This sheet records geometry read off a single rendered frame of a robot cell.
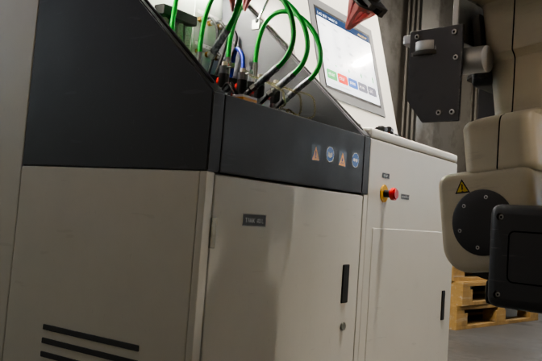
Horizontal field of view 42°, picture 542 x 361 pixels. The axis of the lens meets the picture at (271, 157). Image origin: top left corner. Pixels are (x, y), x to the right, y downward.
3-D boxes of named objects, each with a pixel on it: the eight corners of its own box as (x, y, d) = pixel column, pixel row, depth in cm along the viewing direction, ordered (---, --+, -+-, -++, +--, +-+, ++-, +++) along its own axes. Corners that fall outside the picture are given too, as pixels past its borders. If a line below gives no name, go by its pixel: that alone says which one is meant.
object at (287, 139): (219, 172, 140) (226, 93, 141) (202, 172, 142) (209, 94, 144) (361, 193, 191) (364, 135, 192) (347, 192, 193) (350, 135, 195)
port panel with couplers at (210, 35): (195, 97, 211) (203, -3, 213) (186, 97, 212) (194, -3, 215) (222, 105, 221) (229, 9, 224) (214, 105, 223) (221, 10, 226)
